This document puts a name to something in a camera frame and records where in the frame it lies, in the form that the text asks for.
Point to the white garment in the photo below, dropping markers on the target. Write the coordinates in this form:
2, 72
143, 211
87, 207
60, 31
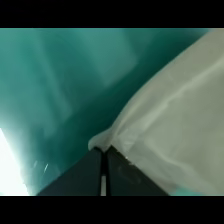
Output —
176, 116

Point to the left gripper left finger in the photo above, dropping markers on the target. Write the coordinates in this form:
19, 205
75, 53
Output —
80, 180

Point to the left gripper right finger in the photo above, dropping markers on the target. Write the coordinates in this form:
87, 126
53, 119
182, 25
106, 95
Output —
130, 181

